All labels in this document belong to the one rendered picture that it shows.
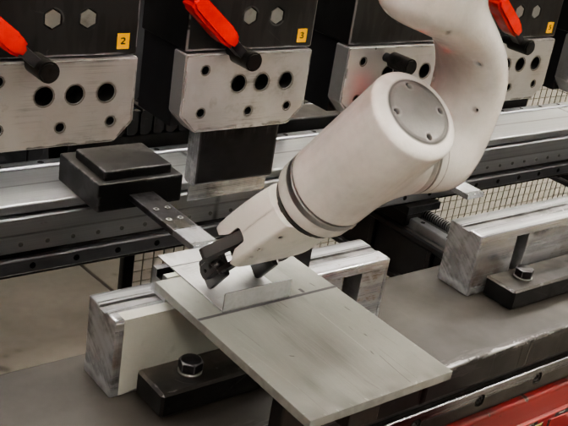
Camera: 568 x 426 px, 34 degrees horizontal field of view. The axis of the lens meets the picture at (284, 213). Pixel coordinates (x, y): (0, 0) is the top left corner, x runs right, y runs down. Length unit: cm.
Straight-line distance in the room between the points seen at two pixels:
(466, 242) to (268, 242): 52
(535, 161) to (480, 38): 108
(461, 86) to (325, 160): 14
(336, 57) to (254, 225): 23
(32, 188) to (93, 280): 184
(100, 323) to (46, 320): 182
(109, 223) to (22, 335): 154
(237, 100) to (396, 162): 23
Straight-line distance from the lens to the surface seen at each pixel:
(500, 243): 138
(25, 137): 83
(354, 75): 102
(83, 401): 103
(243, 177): 102
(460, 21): 75
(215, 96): 91
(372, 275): 120
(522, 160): 181
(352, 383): 89
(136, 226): 128
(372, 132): 75
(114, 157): 121
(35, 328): 280
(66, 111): 84
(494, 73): 81
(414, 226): 163
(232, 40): 86
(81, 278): 307
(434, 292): 136
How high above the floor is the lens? 148
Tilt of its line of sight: 24 degrees down
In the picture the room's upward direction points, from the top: 9 degrees clockwise
